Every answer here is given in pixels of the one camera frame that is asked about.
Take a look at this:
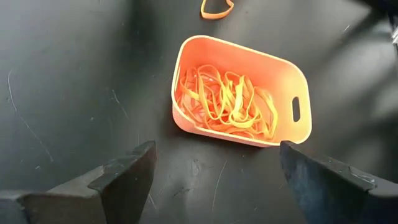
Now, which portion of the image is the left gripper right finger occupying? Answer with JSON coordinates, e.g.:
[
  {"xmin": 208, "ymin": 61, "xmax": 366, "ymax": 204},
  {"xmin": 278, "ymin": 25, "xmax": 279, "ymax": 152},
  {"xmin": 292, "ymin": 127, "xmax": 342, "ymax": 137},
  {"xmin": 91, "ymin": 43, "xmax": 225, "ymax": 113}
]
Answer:
[{"xmin": 279, "ymin": 139, "xmax": 398, "ymax": 224}]

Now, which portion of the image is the orange rubber band heap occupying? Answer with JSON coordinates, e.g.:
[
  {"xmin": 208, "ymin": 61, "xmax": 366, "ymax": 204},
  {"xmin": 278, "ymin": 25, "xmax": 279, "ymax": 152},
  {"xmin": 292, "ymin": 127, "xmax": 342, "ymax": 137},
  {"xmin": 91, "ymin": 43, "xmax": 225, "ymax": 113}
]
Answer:
[{"xmin": 176, "ymin": 63, "xmax": 279, "ymax": 141}]

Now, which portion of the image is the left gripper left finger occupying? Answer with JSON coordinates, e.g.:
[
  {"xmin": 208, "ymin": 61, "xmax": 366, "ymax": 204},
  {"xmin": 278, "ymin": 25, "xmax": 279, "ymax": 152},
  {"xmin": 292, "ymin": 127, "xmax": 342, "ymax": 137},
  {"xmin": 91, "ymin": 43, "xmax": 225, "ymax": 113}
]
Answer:
[{"xmin": 21, "ymin": 140, "xmax": 157, "ymax": 224}]

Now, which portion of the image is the orange plastic basket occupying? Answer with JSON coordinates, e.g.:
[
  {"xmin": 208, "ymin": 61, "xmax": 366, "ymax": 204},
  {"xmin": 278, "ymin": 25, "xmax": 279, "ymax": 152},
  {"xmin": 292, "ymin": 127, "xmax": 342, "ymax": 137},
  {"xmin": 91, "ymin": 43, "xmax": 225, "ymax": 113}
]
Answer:
[{"xmin": 170, "ymin": 34, "xmax": 313, "ymax": 148}]

